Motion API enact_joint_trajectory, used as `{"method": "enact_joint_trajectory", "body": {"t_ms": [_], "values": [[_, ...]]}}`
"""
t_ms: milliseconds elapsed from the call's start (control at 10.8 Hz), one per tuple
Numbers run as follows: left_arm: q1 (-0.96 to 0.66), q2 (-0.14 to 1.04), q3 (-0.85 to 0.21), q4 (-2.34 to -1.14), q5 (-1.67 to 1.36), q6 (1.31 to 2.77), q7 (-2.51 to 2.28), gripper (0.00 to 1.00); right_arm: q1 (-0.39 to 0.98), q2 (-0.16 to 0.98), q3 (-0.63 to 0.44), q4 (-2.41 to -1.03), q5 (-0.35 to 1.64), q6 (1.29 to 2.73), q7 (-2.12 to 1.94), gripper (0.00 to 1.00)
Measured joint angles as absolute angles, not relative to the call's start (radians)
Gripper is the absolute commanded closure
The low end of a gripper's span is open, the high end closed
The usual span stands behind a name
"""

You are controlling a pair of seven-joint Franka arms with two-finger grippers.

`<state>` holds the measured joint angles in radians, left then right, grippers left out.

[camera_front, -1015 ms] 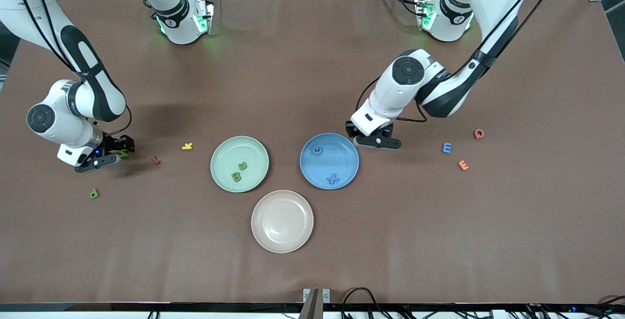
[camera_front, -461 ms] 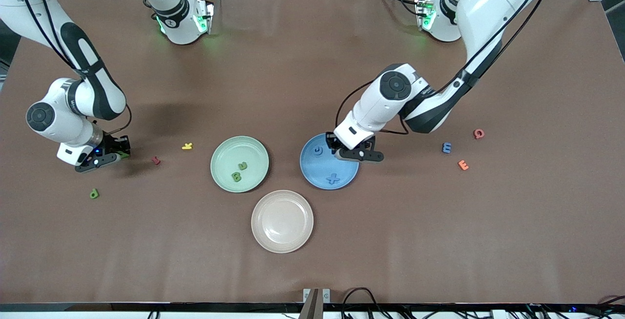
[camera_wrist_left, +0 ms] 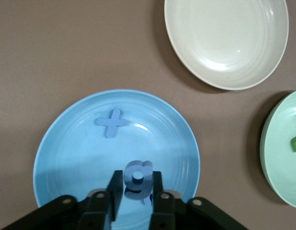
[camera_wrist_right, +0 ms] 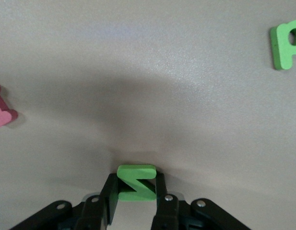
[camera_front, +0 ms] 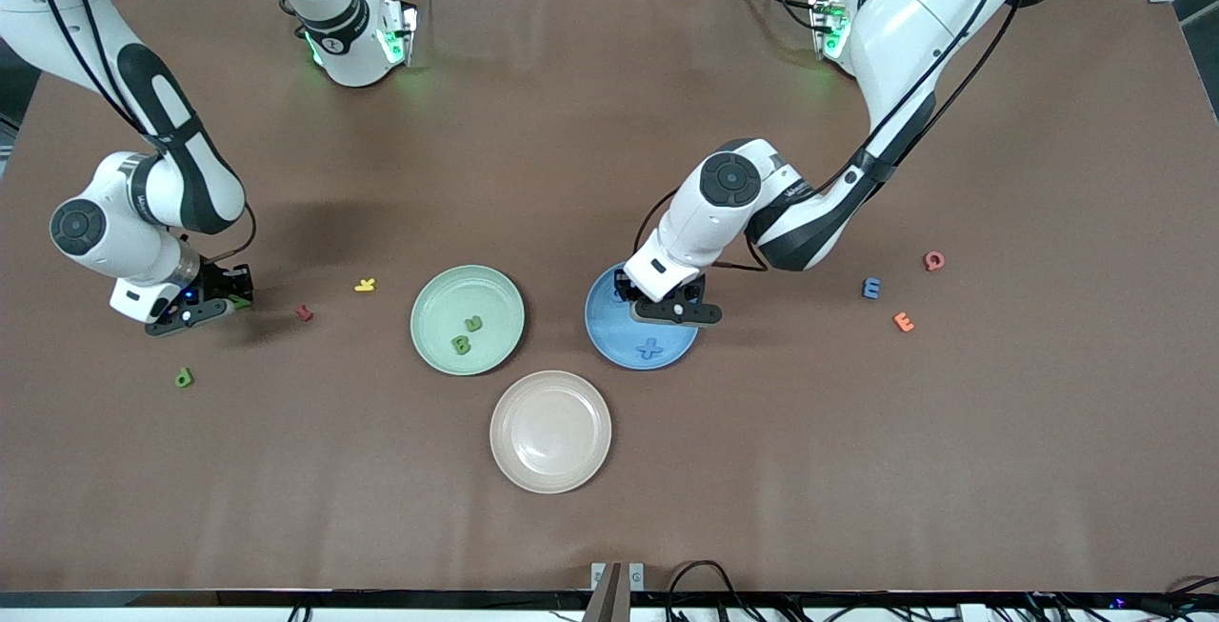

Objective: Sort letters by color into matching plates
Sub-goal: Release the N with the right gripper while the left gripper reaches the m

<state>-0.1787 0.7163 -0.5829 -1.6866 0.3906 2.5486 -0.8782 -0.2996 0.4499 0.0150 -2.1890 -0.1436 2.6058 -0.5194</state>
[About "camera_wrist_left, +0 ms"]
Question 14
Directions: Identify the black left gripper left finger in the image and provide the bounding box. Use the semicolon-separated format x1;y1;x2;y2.
2;170;124;230

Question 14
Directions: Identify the blue foam lowercase g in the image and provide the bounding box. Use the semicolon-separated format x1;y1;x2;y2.
123;160;154;201

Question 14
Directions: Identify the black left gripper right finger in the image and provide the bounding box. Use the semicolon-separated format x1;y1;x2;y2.
149;171;249;230

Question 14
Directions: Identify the beige plate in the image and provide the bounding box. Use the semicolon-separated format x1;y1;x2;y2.
164;0;289;91

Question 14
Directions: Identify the brown table cover mat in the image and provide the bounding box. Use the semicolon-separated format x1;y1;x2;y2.
0;0;296;230

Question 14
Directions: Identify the blue plate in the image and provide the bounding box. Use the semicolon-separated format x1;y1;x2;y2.
32;89;201;230

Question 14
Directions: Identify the green plate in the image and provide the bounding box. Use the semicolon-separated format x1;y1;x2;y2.
259;88;296;208

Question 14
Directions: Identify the blue foam letter X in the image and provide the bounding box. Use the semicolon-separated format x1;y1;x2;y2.
94;108;129;139

